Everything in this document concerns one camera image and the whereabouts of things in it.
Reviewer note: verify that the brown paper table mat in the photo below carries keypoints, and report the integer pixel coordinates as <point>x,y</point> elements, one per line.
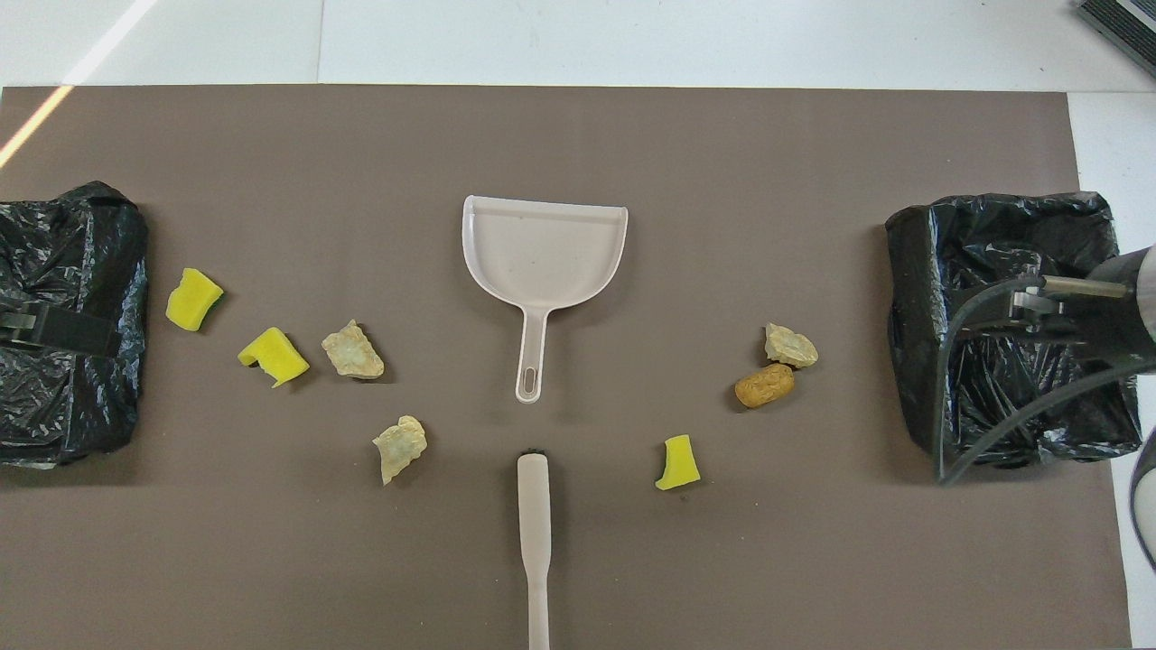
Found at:
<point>578,135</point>

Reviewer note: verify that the dark grey ribbed device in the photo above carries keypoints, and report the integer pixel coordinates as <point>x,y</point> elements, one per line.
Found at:
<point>1124,23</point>

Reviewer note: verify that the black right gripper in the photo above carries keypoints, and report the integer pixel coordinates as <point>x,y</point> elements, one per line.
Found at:
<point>1124,307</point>

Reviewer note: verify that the beige plastic dustpan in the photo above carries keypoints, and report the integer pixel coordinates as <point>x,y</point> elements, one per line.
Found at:
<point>542,253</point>

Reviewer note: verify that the yellow green sponge piece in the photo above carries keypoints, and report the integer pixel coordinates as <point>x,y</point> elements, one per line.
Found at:
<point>677,463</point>
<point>275,355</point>
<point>191,301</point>

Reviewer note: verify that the bin lined with black bag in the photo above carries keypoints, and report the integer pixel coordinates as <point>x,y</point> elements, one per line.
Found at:
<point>90,406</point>
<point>921,271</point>

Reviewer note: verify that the beige hand brush black bristles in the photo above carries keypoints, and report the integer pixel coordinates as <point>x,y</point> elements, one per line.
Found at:
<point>534,506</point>

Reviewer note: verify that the brown potato-shaped lump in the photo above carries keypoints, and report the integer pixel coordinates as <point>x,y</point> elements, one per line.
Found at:
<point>764,386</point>

